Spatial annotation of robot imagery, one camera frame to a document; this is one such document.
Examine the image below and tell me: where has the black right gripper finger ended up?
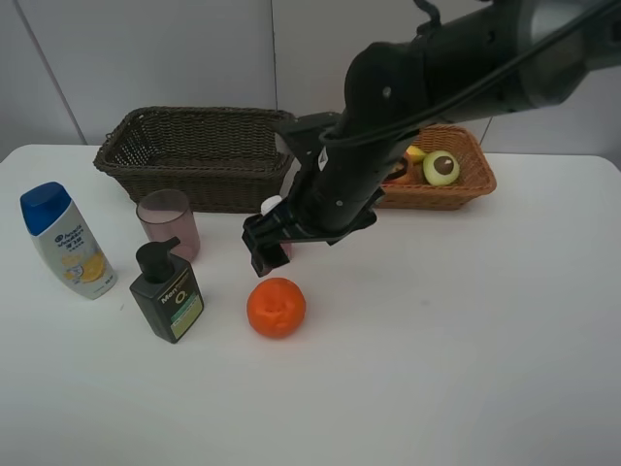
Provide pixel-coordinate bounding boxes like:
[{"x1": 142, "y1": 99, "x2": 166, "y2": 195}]
[{"x1": 242, "y1": 214, "x2": 290, "y2": 277}]

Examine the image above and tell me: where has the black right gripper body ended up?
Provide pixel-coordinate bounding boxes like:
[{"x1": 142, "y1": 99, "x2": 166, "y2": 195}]
[{"x1": 271, "y1": 140, "x2": 388, "y2": 245}]

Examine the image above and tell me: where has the red apple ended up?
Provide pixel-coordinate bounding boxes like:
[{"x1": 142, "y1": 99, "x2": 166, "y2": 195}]
[{"x1": 382, "y1": 152, "x2": 425, "y2": 185}]

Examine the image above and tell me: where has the orange mandarin fruit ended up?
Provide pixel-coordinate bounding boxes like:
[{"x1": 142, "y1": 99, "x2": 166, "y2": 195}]
[{"x1": 246, "y1": 278, "x2": 307, "y2": 339}]

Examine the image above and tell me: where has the yellow banana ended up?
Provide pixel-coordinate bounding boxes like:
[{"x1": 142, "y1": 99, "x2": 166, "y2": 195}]
[{"x1": 406, "y1": 145, "x2": 427, "y2": 165}]

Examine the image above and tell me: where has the halved avocado with pit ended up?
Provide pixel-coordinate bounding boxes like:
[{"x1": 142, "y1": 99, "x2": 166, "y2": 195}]
[{"x1": 422, "y1": 150, "x2": 460, "y2": 186}]

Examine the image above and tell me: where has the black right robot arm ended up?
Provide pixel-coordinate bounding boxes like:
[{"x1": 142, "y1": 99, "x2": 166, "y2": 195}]
[{"x1": 243, "y1": 1, "x2": 620, "y2": 276}]

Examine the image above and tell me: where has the small pink lotion bottle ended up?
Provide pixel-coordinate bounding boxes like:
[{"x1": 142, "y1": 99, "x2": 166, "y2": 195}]
[{"x1": 260, "y1": 195, "x2": 293, "y2": 259}]

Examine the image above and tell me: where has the dark brown wicker basket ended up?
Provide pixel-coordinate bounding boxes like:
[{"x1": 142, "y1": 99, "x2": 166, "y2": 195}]
[{"x1": 94, "y1": 107, "x2": 294, "y2": 214}]

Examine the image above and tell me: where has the translucent pink plastic cup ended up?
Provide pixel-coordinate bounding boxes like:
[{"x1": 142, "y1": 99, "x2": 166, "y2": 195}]
[{"x1": 136, "y1": 189, "x2": 201, "y2": 262}]

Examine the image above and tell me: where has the dark green pump bottle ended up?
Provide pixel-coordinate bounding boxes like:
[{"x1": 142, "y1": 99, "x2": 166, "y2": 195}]
[{"x1": 130, "y1": 237, "x2": 205, "y2": 344}]

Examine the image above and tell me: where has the light brown wicker basket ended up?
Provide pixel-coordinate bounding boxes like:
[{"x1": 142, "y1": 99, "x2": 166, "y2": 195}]
[{"x1": 378, "y1": 125, "x2": 497, "y2": 211}]

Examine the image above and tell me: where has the white shampoo bottle blue cap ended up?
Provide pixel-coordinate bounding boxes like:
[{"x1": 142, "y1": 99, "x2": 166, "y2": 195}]
[{"x1": 19, "y1": 182, "x2": 117, "y2": 300}]

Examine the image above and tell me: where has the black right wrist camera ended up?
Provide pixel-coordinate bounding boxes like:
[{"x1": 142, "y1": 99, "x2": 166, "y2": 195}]
[{"x1": 272, "y1": 112, "x2": 341, "y2": 159}]

